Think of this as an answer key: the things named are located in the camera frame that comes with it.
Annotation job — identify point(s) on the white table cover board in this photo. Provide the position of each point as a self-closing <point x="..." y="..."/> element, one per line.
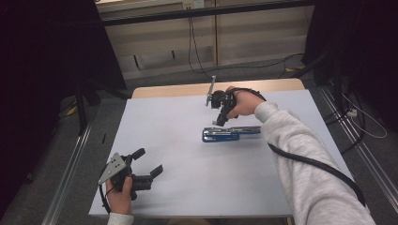
<point x="194" y="175"/>

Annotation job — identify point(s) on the white power strip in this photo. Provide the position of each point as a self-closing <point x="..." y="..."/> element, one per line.
<point x="352" y="112"/>

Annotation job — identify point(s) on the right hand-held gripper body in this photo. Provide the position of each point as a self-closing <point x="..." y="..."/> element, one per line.
<point x="222" y="100"/>

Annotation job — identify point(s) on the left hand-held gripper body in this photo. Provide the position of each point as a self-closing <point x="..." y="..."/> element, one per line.
<point x="113" y="167"/>

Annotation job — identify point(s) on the black metal stand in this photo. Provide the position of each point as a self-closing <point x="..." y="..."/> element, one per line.
<point x="83" y="106"/>

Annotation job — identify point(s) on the beige wooden shelf unit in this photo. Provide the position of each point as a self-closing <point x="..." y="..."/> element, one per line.
<point x="250" y="40"/>

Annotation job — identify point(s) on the aluminium floor rail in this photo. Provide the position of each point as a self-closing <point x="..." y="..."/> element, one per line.
<point x="67" y="175"/>
<point x="372" y="165"/>

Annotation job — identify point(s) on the black horizontal metal bar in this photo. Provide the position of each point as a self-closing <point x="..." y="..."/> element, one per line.
<point x="200" y="12"/>

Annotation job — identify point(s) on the person's left hand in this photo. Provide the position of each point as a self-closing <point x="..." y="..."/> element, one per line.
<point x="119" y="198"/>

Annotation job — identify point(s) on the black curtain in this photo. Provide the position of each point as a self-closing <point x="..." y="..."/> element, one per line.
<point x="359" y="47"/>
<point x="37" y="78"/>

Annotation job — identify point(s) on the person's right hand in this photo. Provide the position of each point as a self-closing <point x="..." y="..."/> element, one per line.
<point x="245" y="102"/>

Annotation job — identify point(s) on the white wall socket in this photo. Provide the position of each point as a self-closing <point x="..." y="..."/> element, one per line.
<point x="194" y="3"/>

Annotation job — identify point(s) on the blue stapler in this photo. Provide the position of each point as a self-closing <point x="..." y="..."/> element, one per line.
<point x="225" y="135"/>

